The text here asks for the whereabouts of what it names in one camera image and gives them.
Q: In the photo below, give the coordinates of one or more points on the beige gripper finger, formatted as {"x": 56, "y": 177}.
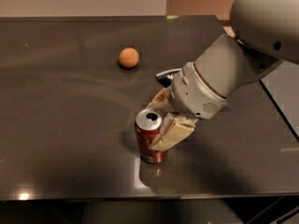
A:
{"x": 162, "y": 101}
{"x": 175, "y": 128}

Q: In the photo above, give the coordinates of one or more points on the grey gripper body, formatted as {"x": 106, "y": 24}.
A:
{"x": 193, "y": 94}

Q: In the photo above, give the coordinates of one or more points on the red coke can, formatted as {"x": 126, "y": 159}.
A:
{"x": 147, "y": 127}

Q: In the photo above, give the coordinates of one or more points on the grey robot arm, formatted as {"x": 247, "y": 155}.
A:
{"x": 266, "y": 34}

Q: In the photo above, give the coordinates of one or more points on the blue kettle chips bag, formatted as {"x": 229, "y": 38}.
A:
{"x": 165, "y": 78}

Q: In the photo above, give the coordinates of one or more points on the orange round fruit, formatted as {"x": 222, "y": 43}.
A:
{"x": 129, "y": 58}

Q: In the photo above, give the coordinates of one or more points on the adjacent grey side table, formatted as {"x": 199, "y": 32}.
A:
{"x": 282, "y": 87}

